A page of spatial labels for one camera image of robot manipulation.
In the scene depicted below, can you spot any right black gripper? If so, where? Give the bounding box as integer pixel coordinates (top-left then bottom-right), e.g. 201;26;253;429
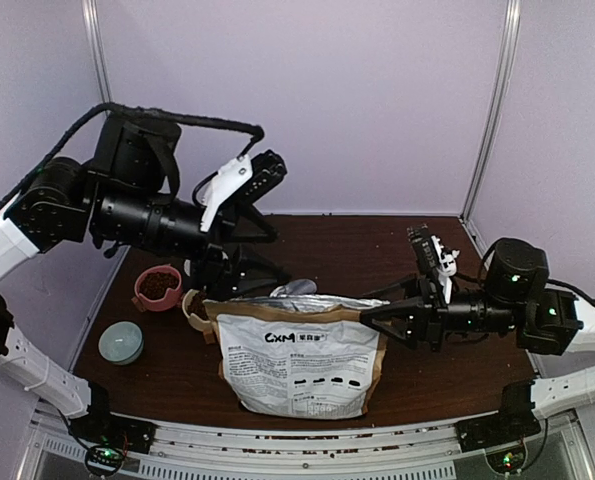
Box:
360;274;522;356

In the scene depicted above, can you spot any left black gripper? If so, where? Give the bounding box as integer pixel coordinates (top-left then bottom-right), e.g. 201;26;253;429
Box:
92;184;293;302

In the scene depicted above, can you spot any metal food scoop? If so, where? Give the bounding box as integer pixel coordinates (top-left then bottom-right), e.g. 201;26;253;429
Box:
270;279;317;297

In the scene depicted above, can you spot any pet food bag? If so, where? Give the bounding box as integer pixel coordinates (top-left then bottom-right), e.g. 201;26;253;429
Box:
204;294;387;420

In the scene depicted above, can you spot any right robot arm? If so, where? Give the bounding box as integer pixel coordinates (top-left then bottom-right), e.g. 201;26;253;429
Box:
360;228;595;356

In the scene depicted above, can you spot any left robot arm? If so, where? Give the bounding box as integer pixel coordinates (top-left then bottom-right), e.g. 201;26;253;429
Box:
0;103;288;444

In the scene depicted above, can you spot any cream pet bowl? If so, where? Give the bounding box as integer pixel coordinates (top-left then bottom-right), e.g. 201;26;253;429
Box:
181;289;217;345

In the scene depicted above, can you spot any pink pet bowl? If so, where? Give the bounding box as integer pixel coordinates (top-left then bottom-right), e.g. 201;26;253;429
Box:
132;265;183;312

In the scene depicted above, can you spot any light blue ceramic bowl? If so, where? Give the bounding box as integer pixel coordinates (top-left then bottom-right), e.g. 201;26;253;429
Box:
98;321;144;366

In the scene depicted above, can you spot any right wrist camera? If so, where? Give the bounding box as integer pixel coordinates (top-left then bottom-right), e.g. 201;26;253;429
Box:
407;224;460;305

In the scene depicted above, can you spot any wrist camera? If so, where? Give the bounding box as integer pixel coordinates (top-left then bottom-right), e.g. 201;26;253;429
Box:
407;224;460;305
199;150;287;233

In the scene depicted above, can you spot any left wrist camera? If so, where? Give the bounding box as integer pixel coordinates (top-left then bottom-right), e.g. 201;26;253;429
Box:
199;150;287;233

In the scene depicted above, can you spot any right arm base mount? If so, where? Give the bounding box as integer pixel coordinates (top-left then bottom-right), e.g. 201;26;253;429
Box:
454;380;549;478

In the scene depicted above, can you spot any front aluminium rail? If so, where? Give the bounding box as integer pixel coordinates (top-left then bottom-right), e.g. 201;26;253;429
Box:
26;407;586;480

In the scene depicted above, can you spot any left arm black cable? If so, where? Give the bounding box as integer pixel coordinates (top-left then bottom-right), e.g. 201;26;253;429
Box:
0;101;266;231

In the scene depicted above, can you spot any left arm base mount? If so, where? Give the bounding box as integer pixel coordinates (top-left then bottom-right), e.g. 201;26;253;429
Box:
68;382;156;479

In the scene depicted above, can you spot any left metal frame post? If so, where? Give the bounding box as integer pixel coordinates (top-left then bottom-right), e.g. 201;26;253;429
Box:
81;0;112;103

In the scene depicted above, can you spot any metal frame post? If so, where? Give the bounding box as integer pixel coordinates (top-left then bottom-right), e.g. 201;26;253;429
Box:
81;0;112;103
460;0;522;224

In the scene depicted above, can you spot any right metal frame post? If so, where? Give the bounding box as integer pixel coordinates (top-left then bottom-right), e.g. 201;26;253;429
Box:
460;0;522;224

